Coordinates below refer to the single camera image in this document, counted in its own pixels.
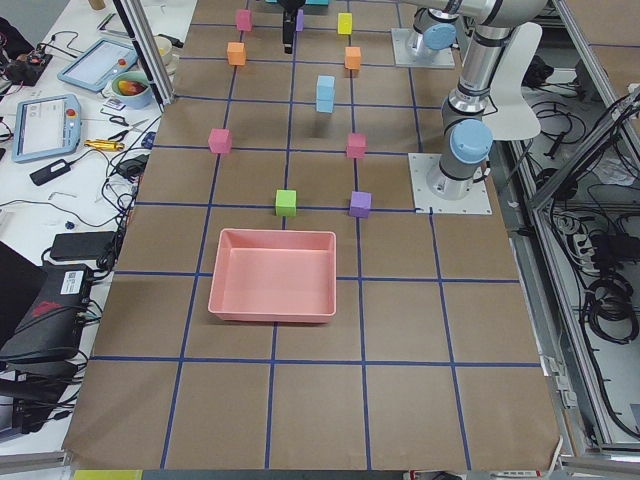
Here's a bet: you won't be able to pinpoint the white mug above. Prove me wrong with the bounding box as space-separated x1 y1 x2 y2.
154 35 179 75

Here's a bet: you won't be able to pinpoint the purple foam block far back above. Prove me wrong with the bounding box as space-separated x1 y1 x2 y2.
295 9 304 32

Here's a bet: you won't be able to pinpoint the purple foam block near base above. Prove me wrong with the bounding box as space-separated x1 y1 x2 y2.
348 191 372 218

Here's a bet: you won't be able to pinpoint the green foam block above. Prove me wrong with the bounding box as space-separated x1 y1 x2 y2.
275 189 297 217

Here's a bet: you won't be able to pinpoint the teach pendant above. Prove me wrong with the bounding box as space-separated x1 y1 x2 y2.
57 39 138 92
12 94 81 163

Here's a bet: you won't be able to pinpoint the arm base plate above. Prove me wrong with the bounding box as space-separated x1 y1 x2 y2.
408 153 492 215
391 24 456 69

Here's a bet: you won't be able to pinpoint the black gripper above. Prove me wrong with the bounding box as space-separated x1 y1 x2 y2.
277 0 305 54

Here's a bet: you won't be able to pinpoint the light blue carried foam block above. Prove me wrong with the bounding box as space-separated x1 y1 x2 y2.
315 98 334 113

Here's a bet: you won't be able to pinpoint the orange foam block left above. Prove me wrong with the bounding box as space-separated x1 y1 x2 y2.
226 42 247 66

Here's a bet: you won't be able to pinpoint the pink foam block far side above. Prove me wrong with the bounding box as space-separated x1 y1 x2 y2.
208 128 232 155

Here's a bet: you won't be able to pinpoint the black power brick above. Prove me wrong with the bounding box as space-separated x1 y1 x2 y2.
49 231 115 261

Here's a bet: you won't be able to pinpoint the teach pendant near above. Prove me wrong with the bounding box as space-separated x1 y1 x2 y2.
12 94 81 163

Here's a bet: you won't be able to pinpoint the blue bowl with fruit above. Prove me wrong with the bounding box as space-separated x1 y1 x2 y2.
102 71 153 109

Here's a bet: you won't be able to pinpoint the pink foam block near base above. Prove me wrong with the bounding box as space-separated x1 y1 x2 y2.
345 133 368 159

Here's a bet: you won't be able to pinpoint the brown paper table cover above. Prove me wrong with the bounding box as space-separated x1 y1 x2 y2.
64 1 560 471

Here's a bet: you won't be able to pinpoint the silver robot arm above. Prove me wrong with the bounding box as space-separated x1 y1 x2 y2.
277 1 459 54
413 1 546 201

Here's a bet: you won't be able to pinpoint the yellow foam block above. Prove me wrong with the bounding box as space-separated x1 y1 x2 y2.
337 12 353 35

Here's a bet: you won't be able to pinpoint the white chair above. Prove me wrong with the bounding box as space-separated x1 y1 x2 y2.
483 22 542 141

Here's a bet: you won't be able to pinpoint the orange foam block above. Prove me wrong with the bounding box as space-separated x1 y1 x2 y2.
226 42 247 66
344 46 362 71

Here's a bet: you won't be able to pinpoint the teach pendant far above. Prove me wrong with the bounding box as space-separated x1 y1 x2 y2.
57 39 138 92

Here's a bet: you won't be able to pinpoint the pink foam block far back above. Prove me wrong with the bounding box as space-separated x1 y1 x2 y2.
235 9 253 32

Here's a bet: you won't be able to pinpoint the aluminium frame post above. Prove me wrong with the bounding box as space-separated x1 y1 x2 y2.
113 0 174 109

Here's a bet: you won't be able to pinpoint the black laptop computer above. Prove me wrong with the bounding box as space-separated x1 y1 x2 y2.
1 244 92 378

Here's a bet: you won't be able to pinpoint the black scissors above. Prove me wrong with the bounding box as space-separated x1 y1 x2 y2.
107 115 146 142

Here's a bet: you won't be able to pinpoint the pink plastic tray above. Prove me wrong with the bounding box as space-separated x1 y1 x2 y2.
208 228 337 323

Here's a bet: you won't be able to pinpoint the orange foam block right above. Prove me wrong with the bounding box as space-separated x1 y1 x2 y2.
344 46 362 71

